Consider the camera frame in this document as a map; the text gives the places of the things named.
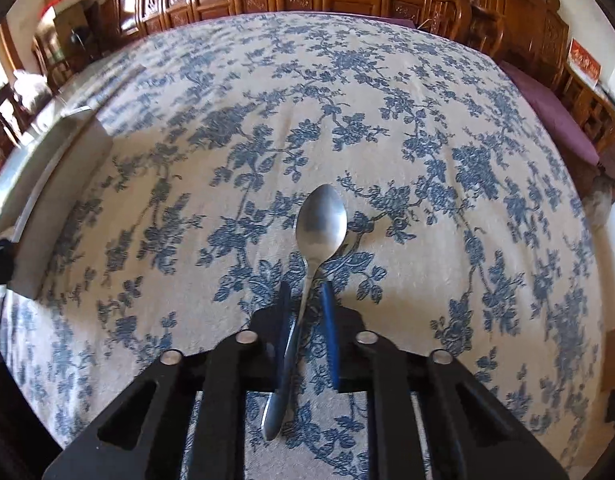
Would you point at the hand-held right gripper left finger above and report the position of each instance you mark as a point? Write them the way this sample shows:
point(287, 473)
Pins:
point(285, 320)

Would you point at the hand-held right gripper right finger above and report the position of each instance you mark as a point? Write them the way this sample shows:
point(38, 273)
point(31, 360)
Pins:
point(330, 330)

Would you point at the grey metal tray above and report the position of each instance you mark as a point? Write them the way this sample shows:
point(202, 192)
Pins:
point(47, 200)

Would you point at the metal spoon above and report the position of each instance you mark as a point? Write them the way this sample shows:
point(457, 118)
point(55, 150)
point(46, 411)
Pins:
point(320, 225)

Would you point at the wooden armchair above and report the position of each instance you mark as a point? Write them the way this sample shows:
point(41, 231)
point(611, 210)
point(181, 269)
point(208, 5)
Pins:
point(7, 130)

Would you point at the white cloth bundle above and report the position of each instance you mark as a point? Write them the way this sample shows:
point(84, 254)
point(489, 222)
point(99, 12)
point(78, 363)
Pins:
point(32, 87)

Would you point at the blue floral tablecloth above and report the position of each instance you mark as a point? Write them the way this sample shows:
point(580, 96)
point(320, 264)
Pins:
point(387, 110)

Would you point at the grey fluffy object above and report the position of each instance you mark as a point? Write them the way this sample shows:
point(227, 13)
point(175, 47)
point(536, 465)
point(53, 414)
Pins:
point(603, 200)

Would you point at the short purple seat cushion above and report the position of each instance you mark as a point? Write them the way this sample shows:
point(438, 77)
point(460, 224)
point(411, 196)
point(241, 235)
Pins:
point(552, 110)

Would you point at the wooden chair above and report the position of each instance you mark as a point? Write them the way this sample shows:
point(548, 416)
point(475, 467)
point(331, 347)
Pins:
point(462, 20)

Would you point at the wooden side table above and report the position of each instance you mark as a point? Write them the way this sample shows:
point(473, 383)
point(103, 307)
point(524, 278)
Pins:
point(595, 110)

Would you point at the red desk calendar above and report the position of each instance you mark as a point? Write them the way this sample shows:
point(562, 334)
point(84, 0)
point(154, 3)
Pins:
point(585, 60)

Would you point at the short carved wooden sofa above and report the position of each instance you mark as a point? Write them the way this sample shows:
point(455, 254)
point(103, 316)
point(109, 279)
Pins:
point(522, 10)

